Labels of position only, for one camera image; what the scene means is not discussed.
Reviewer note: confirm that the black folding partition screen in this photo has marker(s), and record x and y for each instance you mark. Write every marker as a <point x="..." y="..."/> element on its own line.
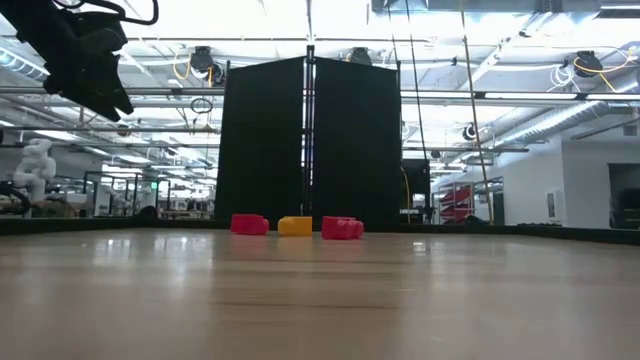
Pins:
<point x="265" y="140"/>

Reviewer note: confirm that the yellow stud block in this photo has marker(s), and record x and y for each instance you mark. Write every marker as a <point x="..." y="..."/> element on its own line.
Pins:
<point x="295" y="226"/>

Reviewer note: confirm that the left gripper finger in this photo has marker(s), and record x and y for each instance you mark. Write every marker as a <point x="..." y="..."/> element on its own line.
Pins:
<point x="102" y="110"/>
<point x="120" y="97"/>

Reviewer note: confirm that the red shelf rack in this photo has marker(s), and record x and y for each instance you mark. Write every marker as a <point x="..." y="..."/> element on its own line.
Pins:
<point x="456" y="202"/>

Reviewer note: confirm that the white wall panel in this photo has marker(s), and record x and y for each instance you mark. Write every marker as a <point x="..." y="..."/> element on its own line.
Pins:
<point x="553" y="205"/>

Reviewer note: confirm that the white robot figure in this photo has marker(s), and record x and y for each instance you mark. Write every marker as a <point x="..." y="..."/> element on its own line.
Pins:
<point x="34" y="167"/>

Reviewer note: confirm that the red stud block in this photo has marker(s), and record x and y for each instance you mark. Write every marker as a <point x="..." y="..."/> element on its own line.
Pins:
<point x="341" y="228"/>

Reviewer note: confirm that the red notched block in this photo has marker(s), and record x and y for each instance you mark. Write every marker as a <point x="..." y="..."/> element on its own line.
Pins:
<point x="249" y="224"/>

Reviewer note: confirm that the black frame workstation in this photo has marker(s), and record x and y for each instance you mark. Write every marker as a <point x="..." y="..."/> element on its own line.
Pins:
<point x="125" y="192"/>

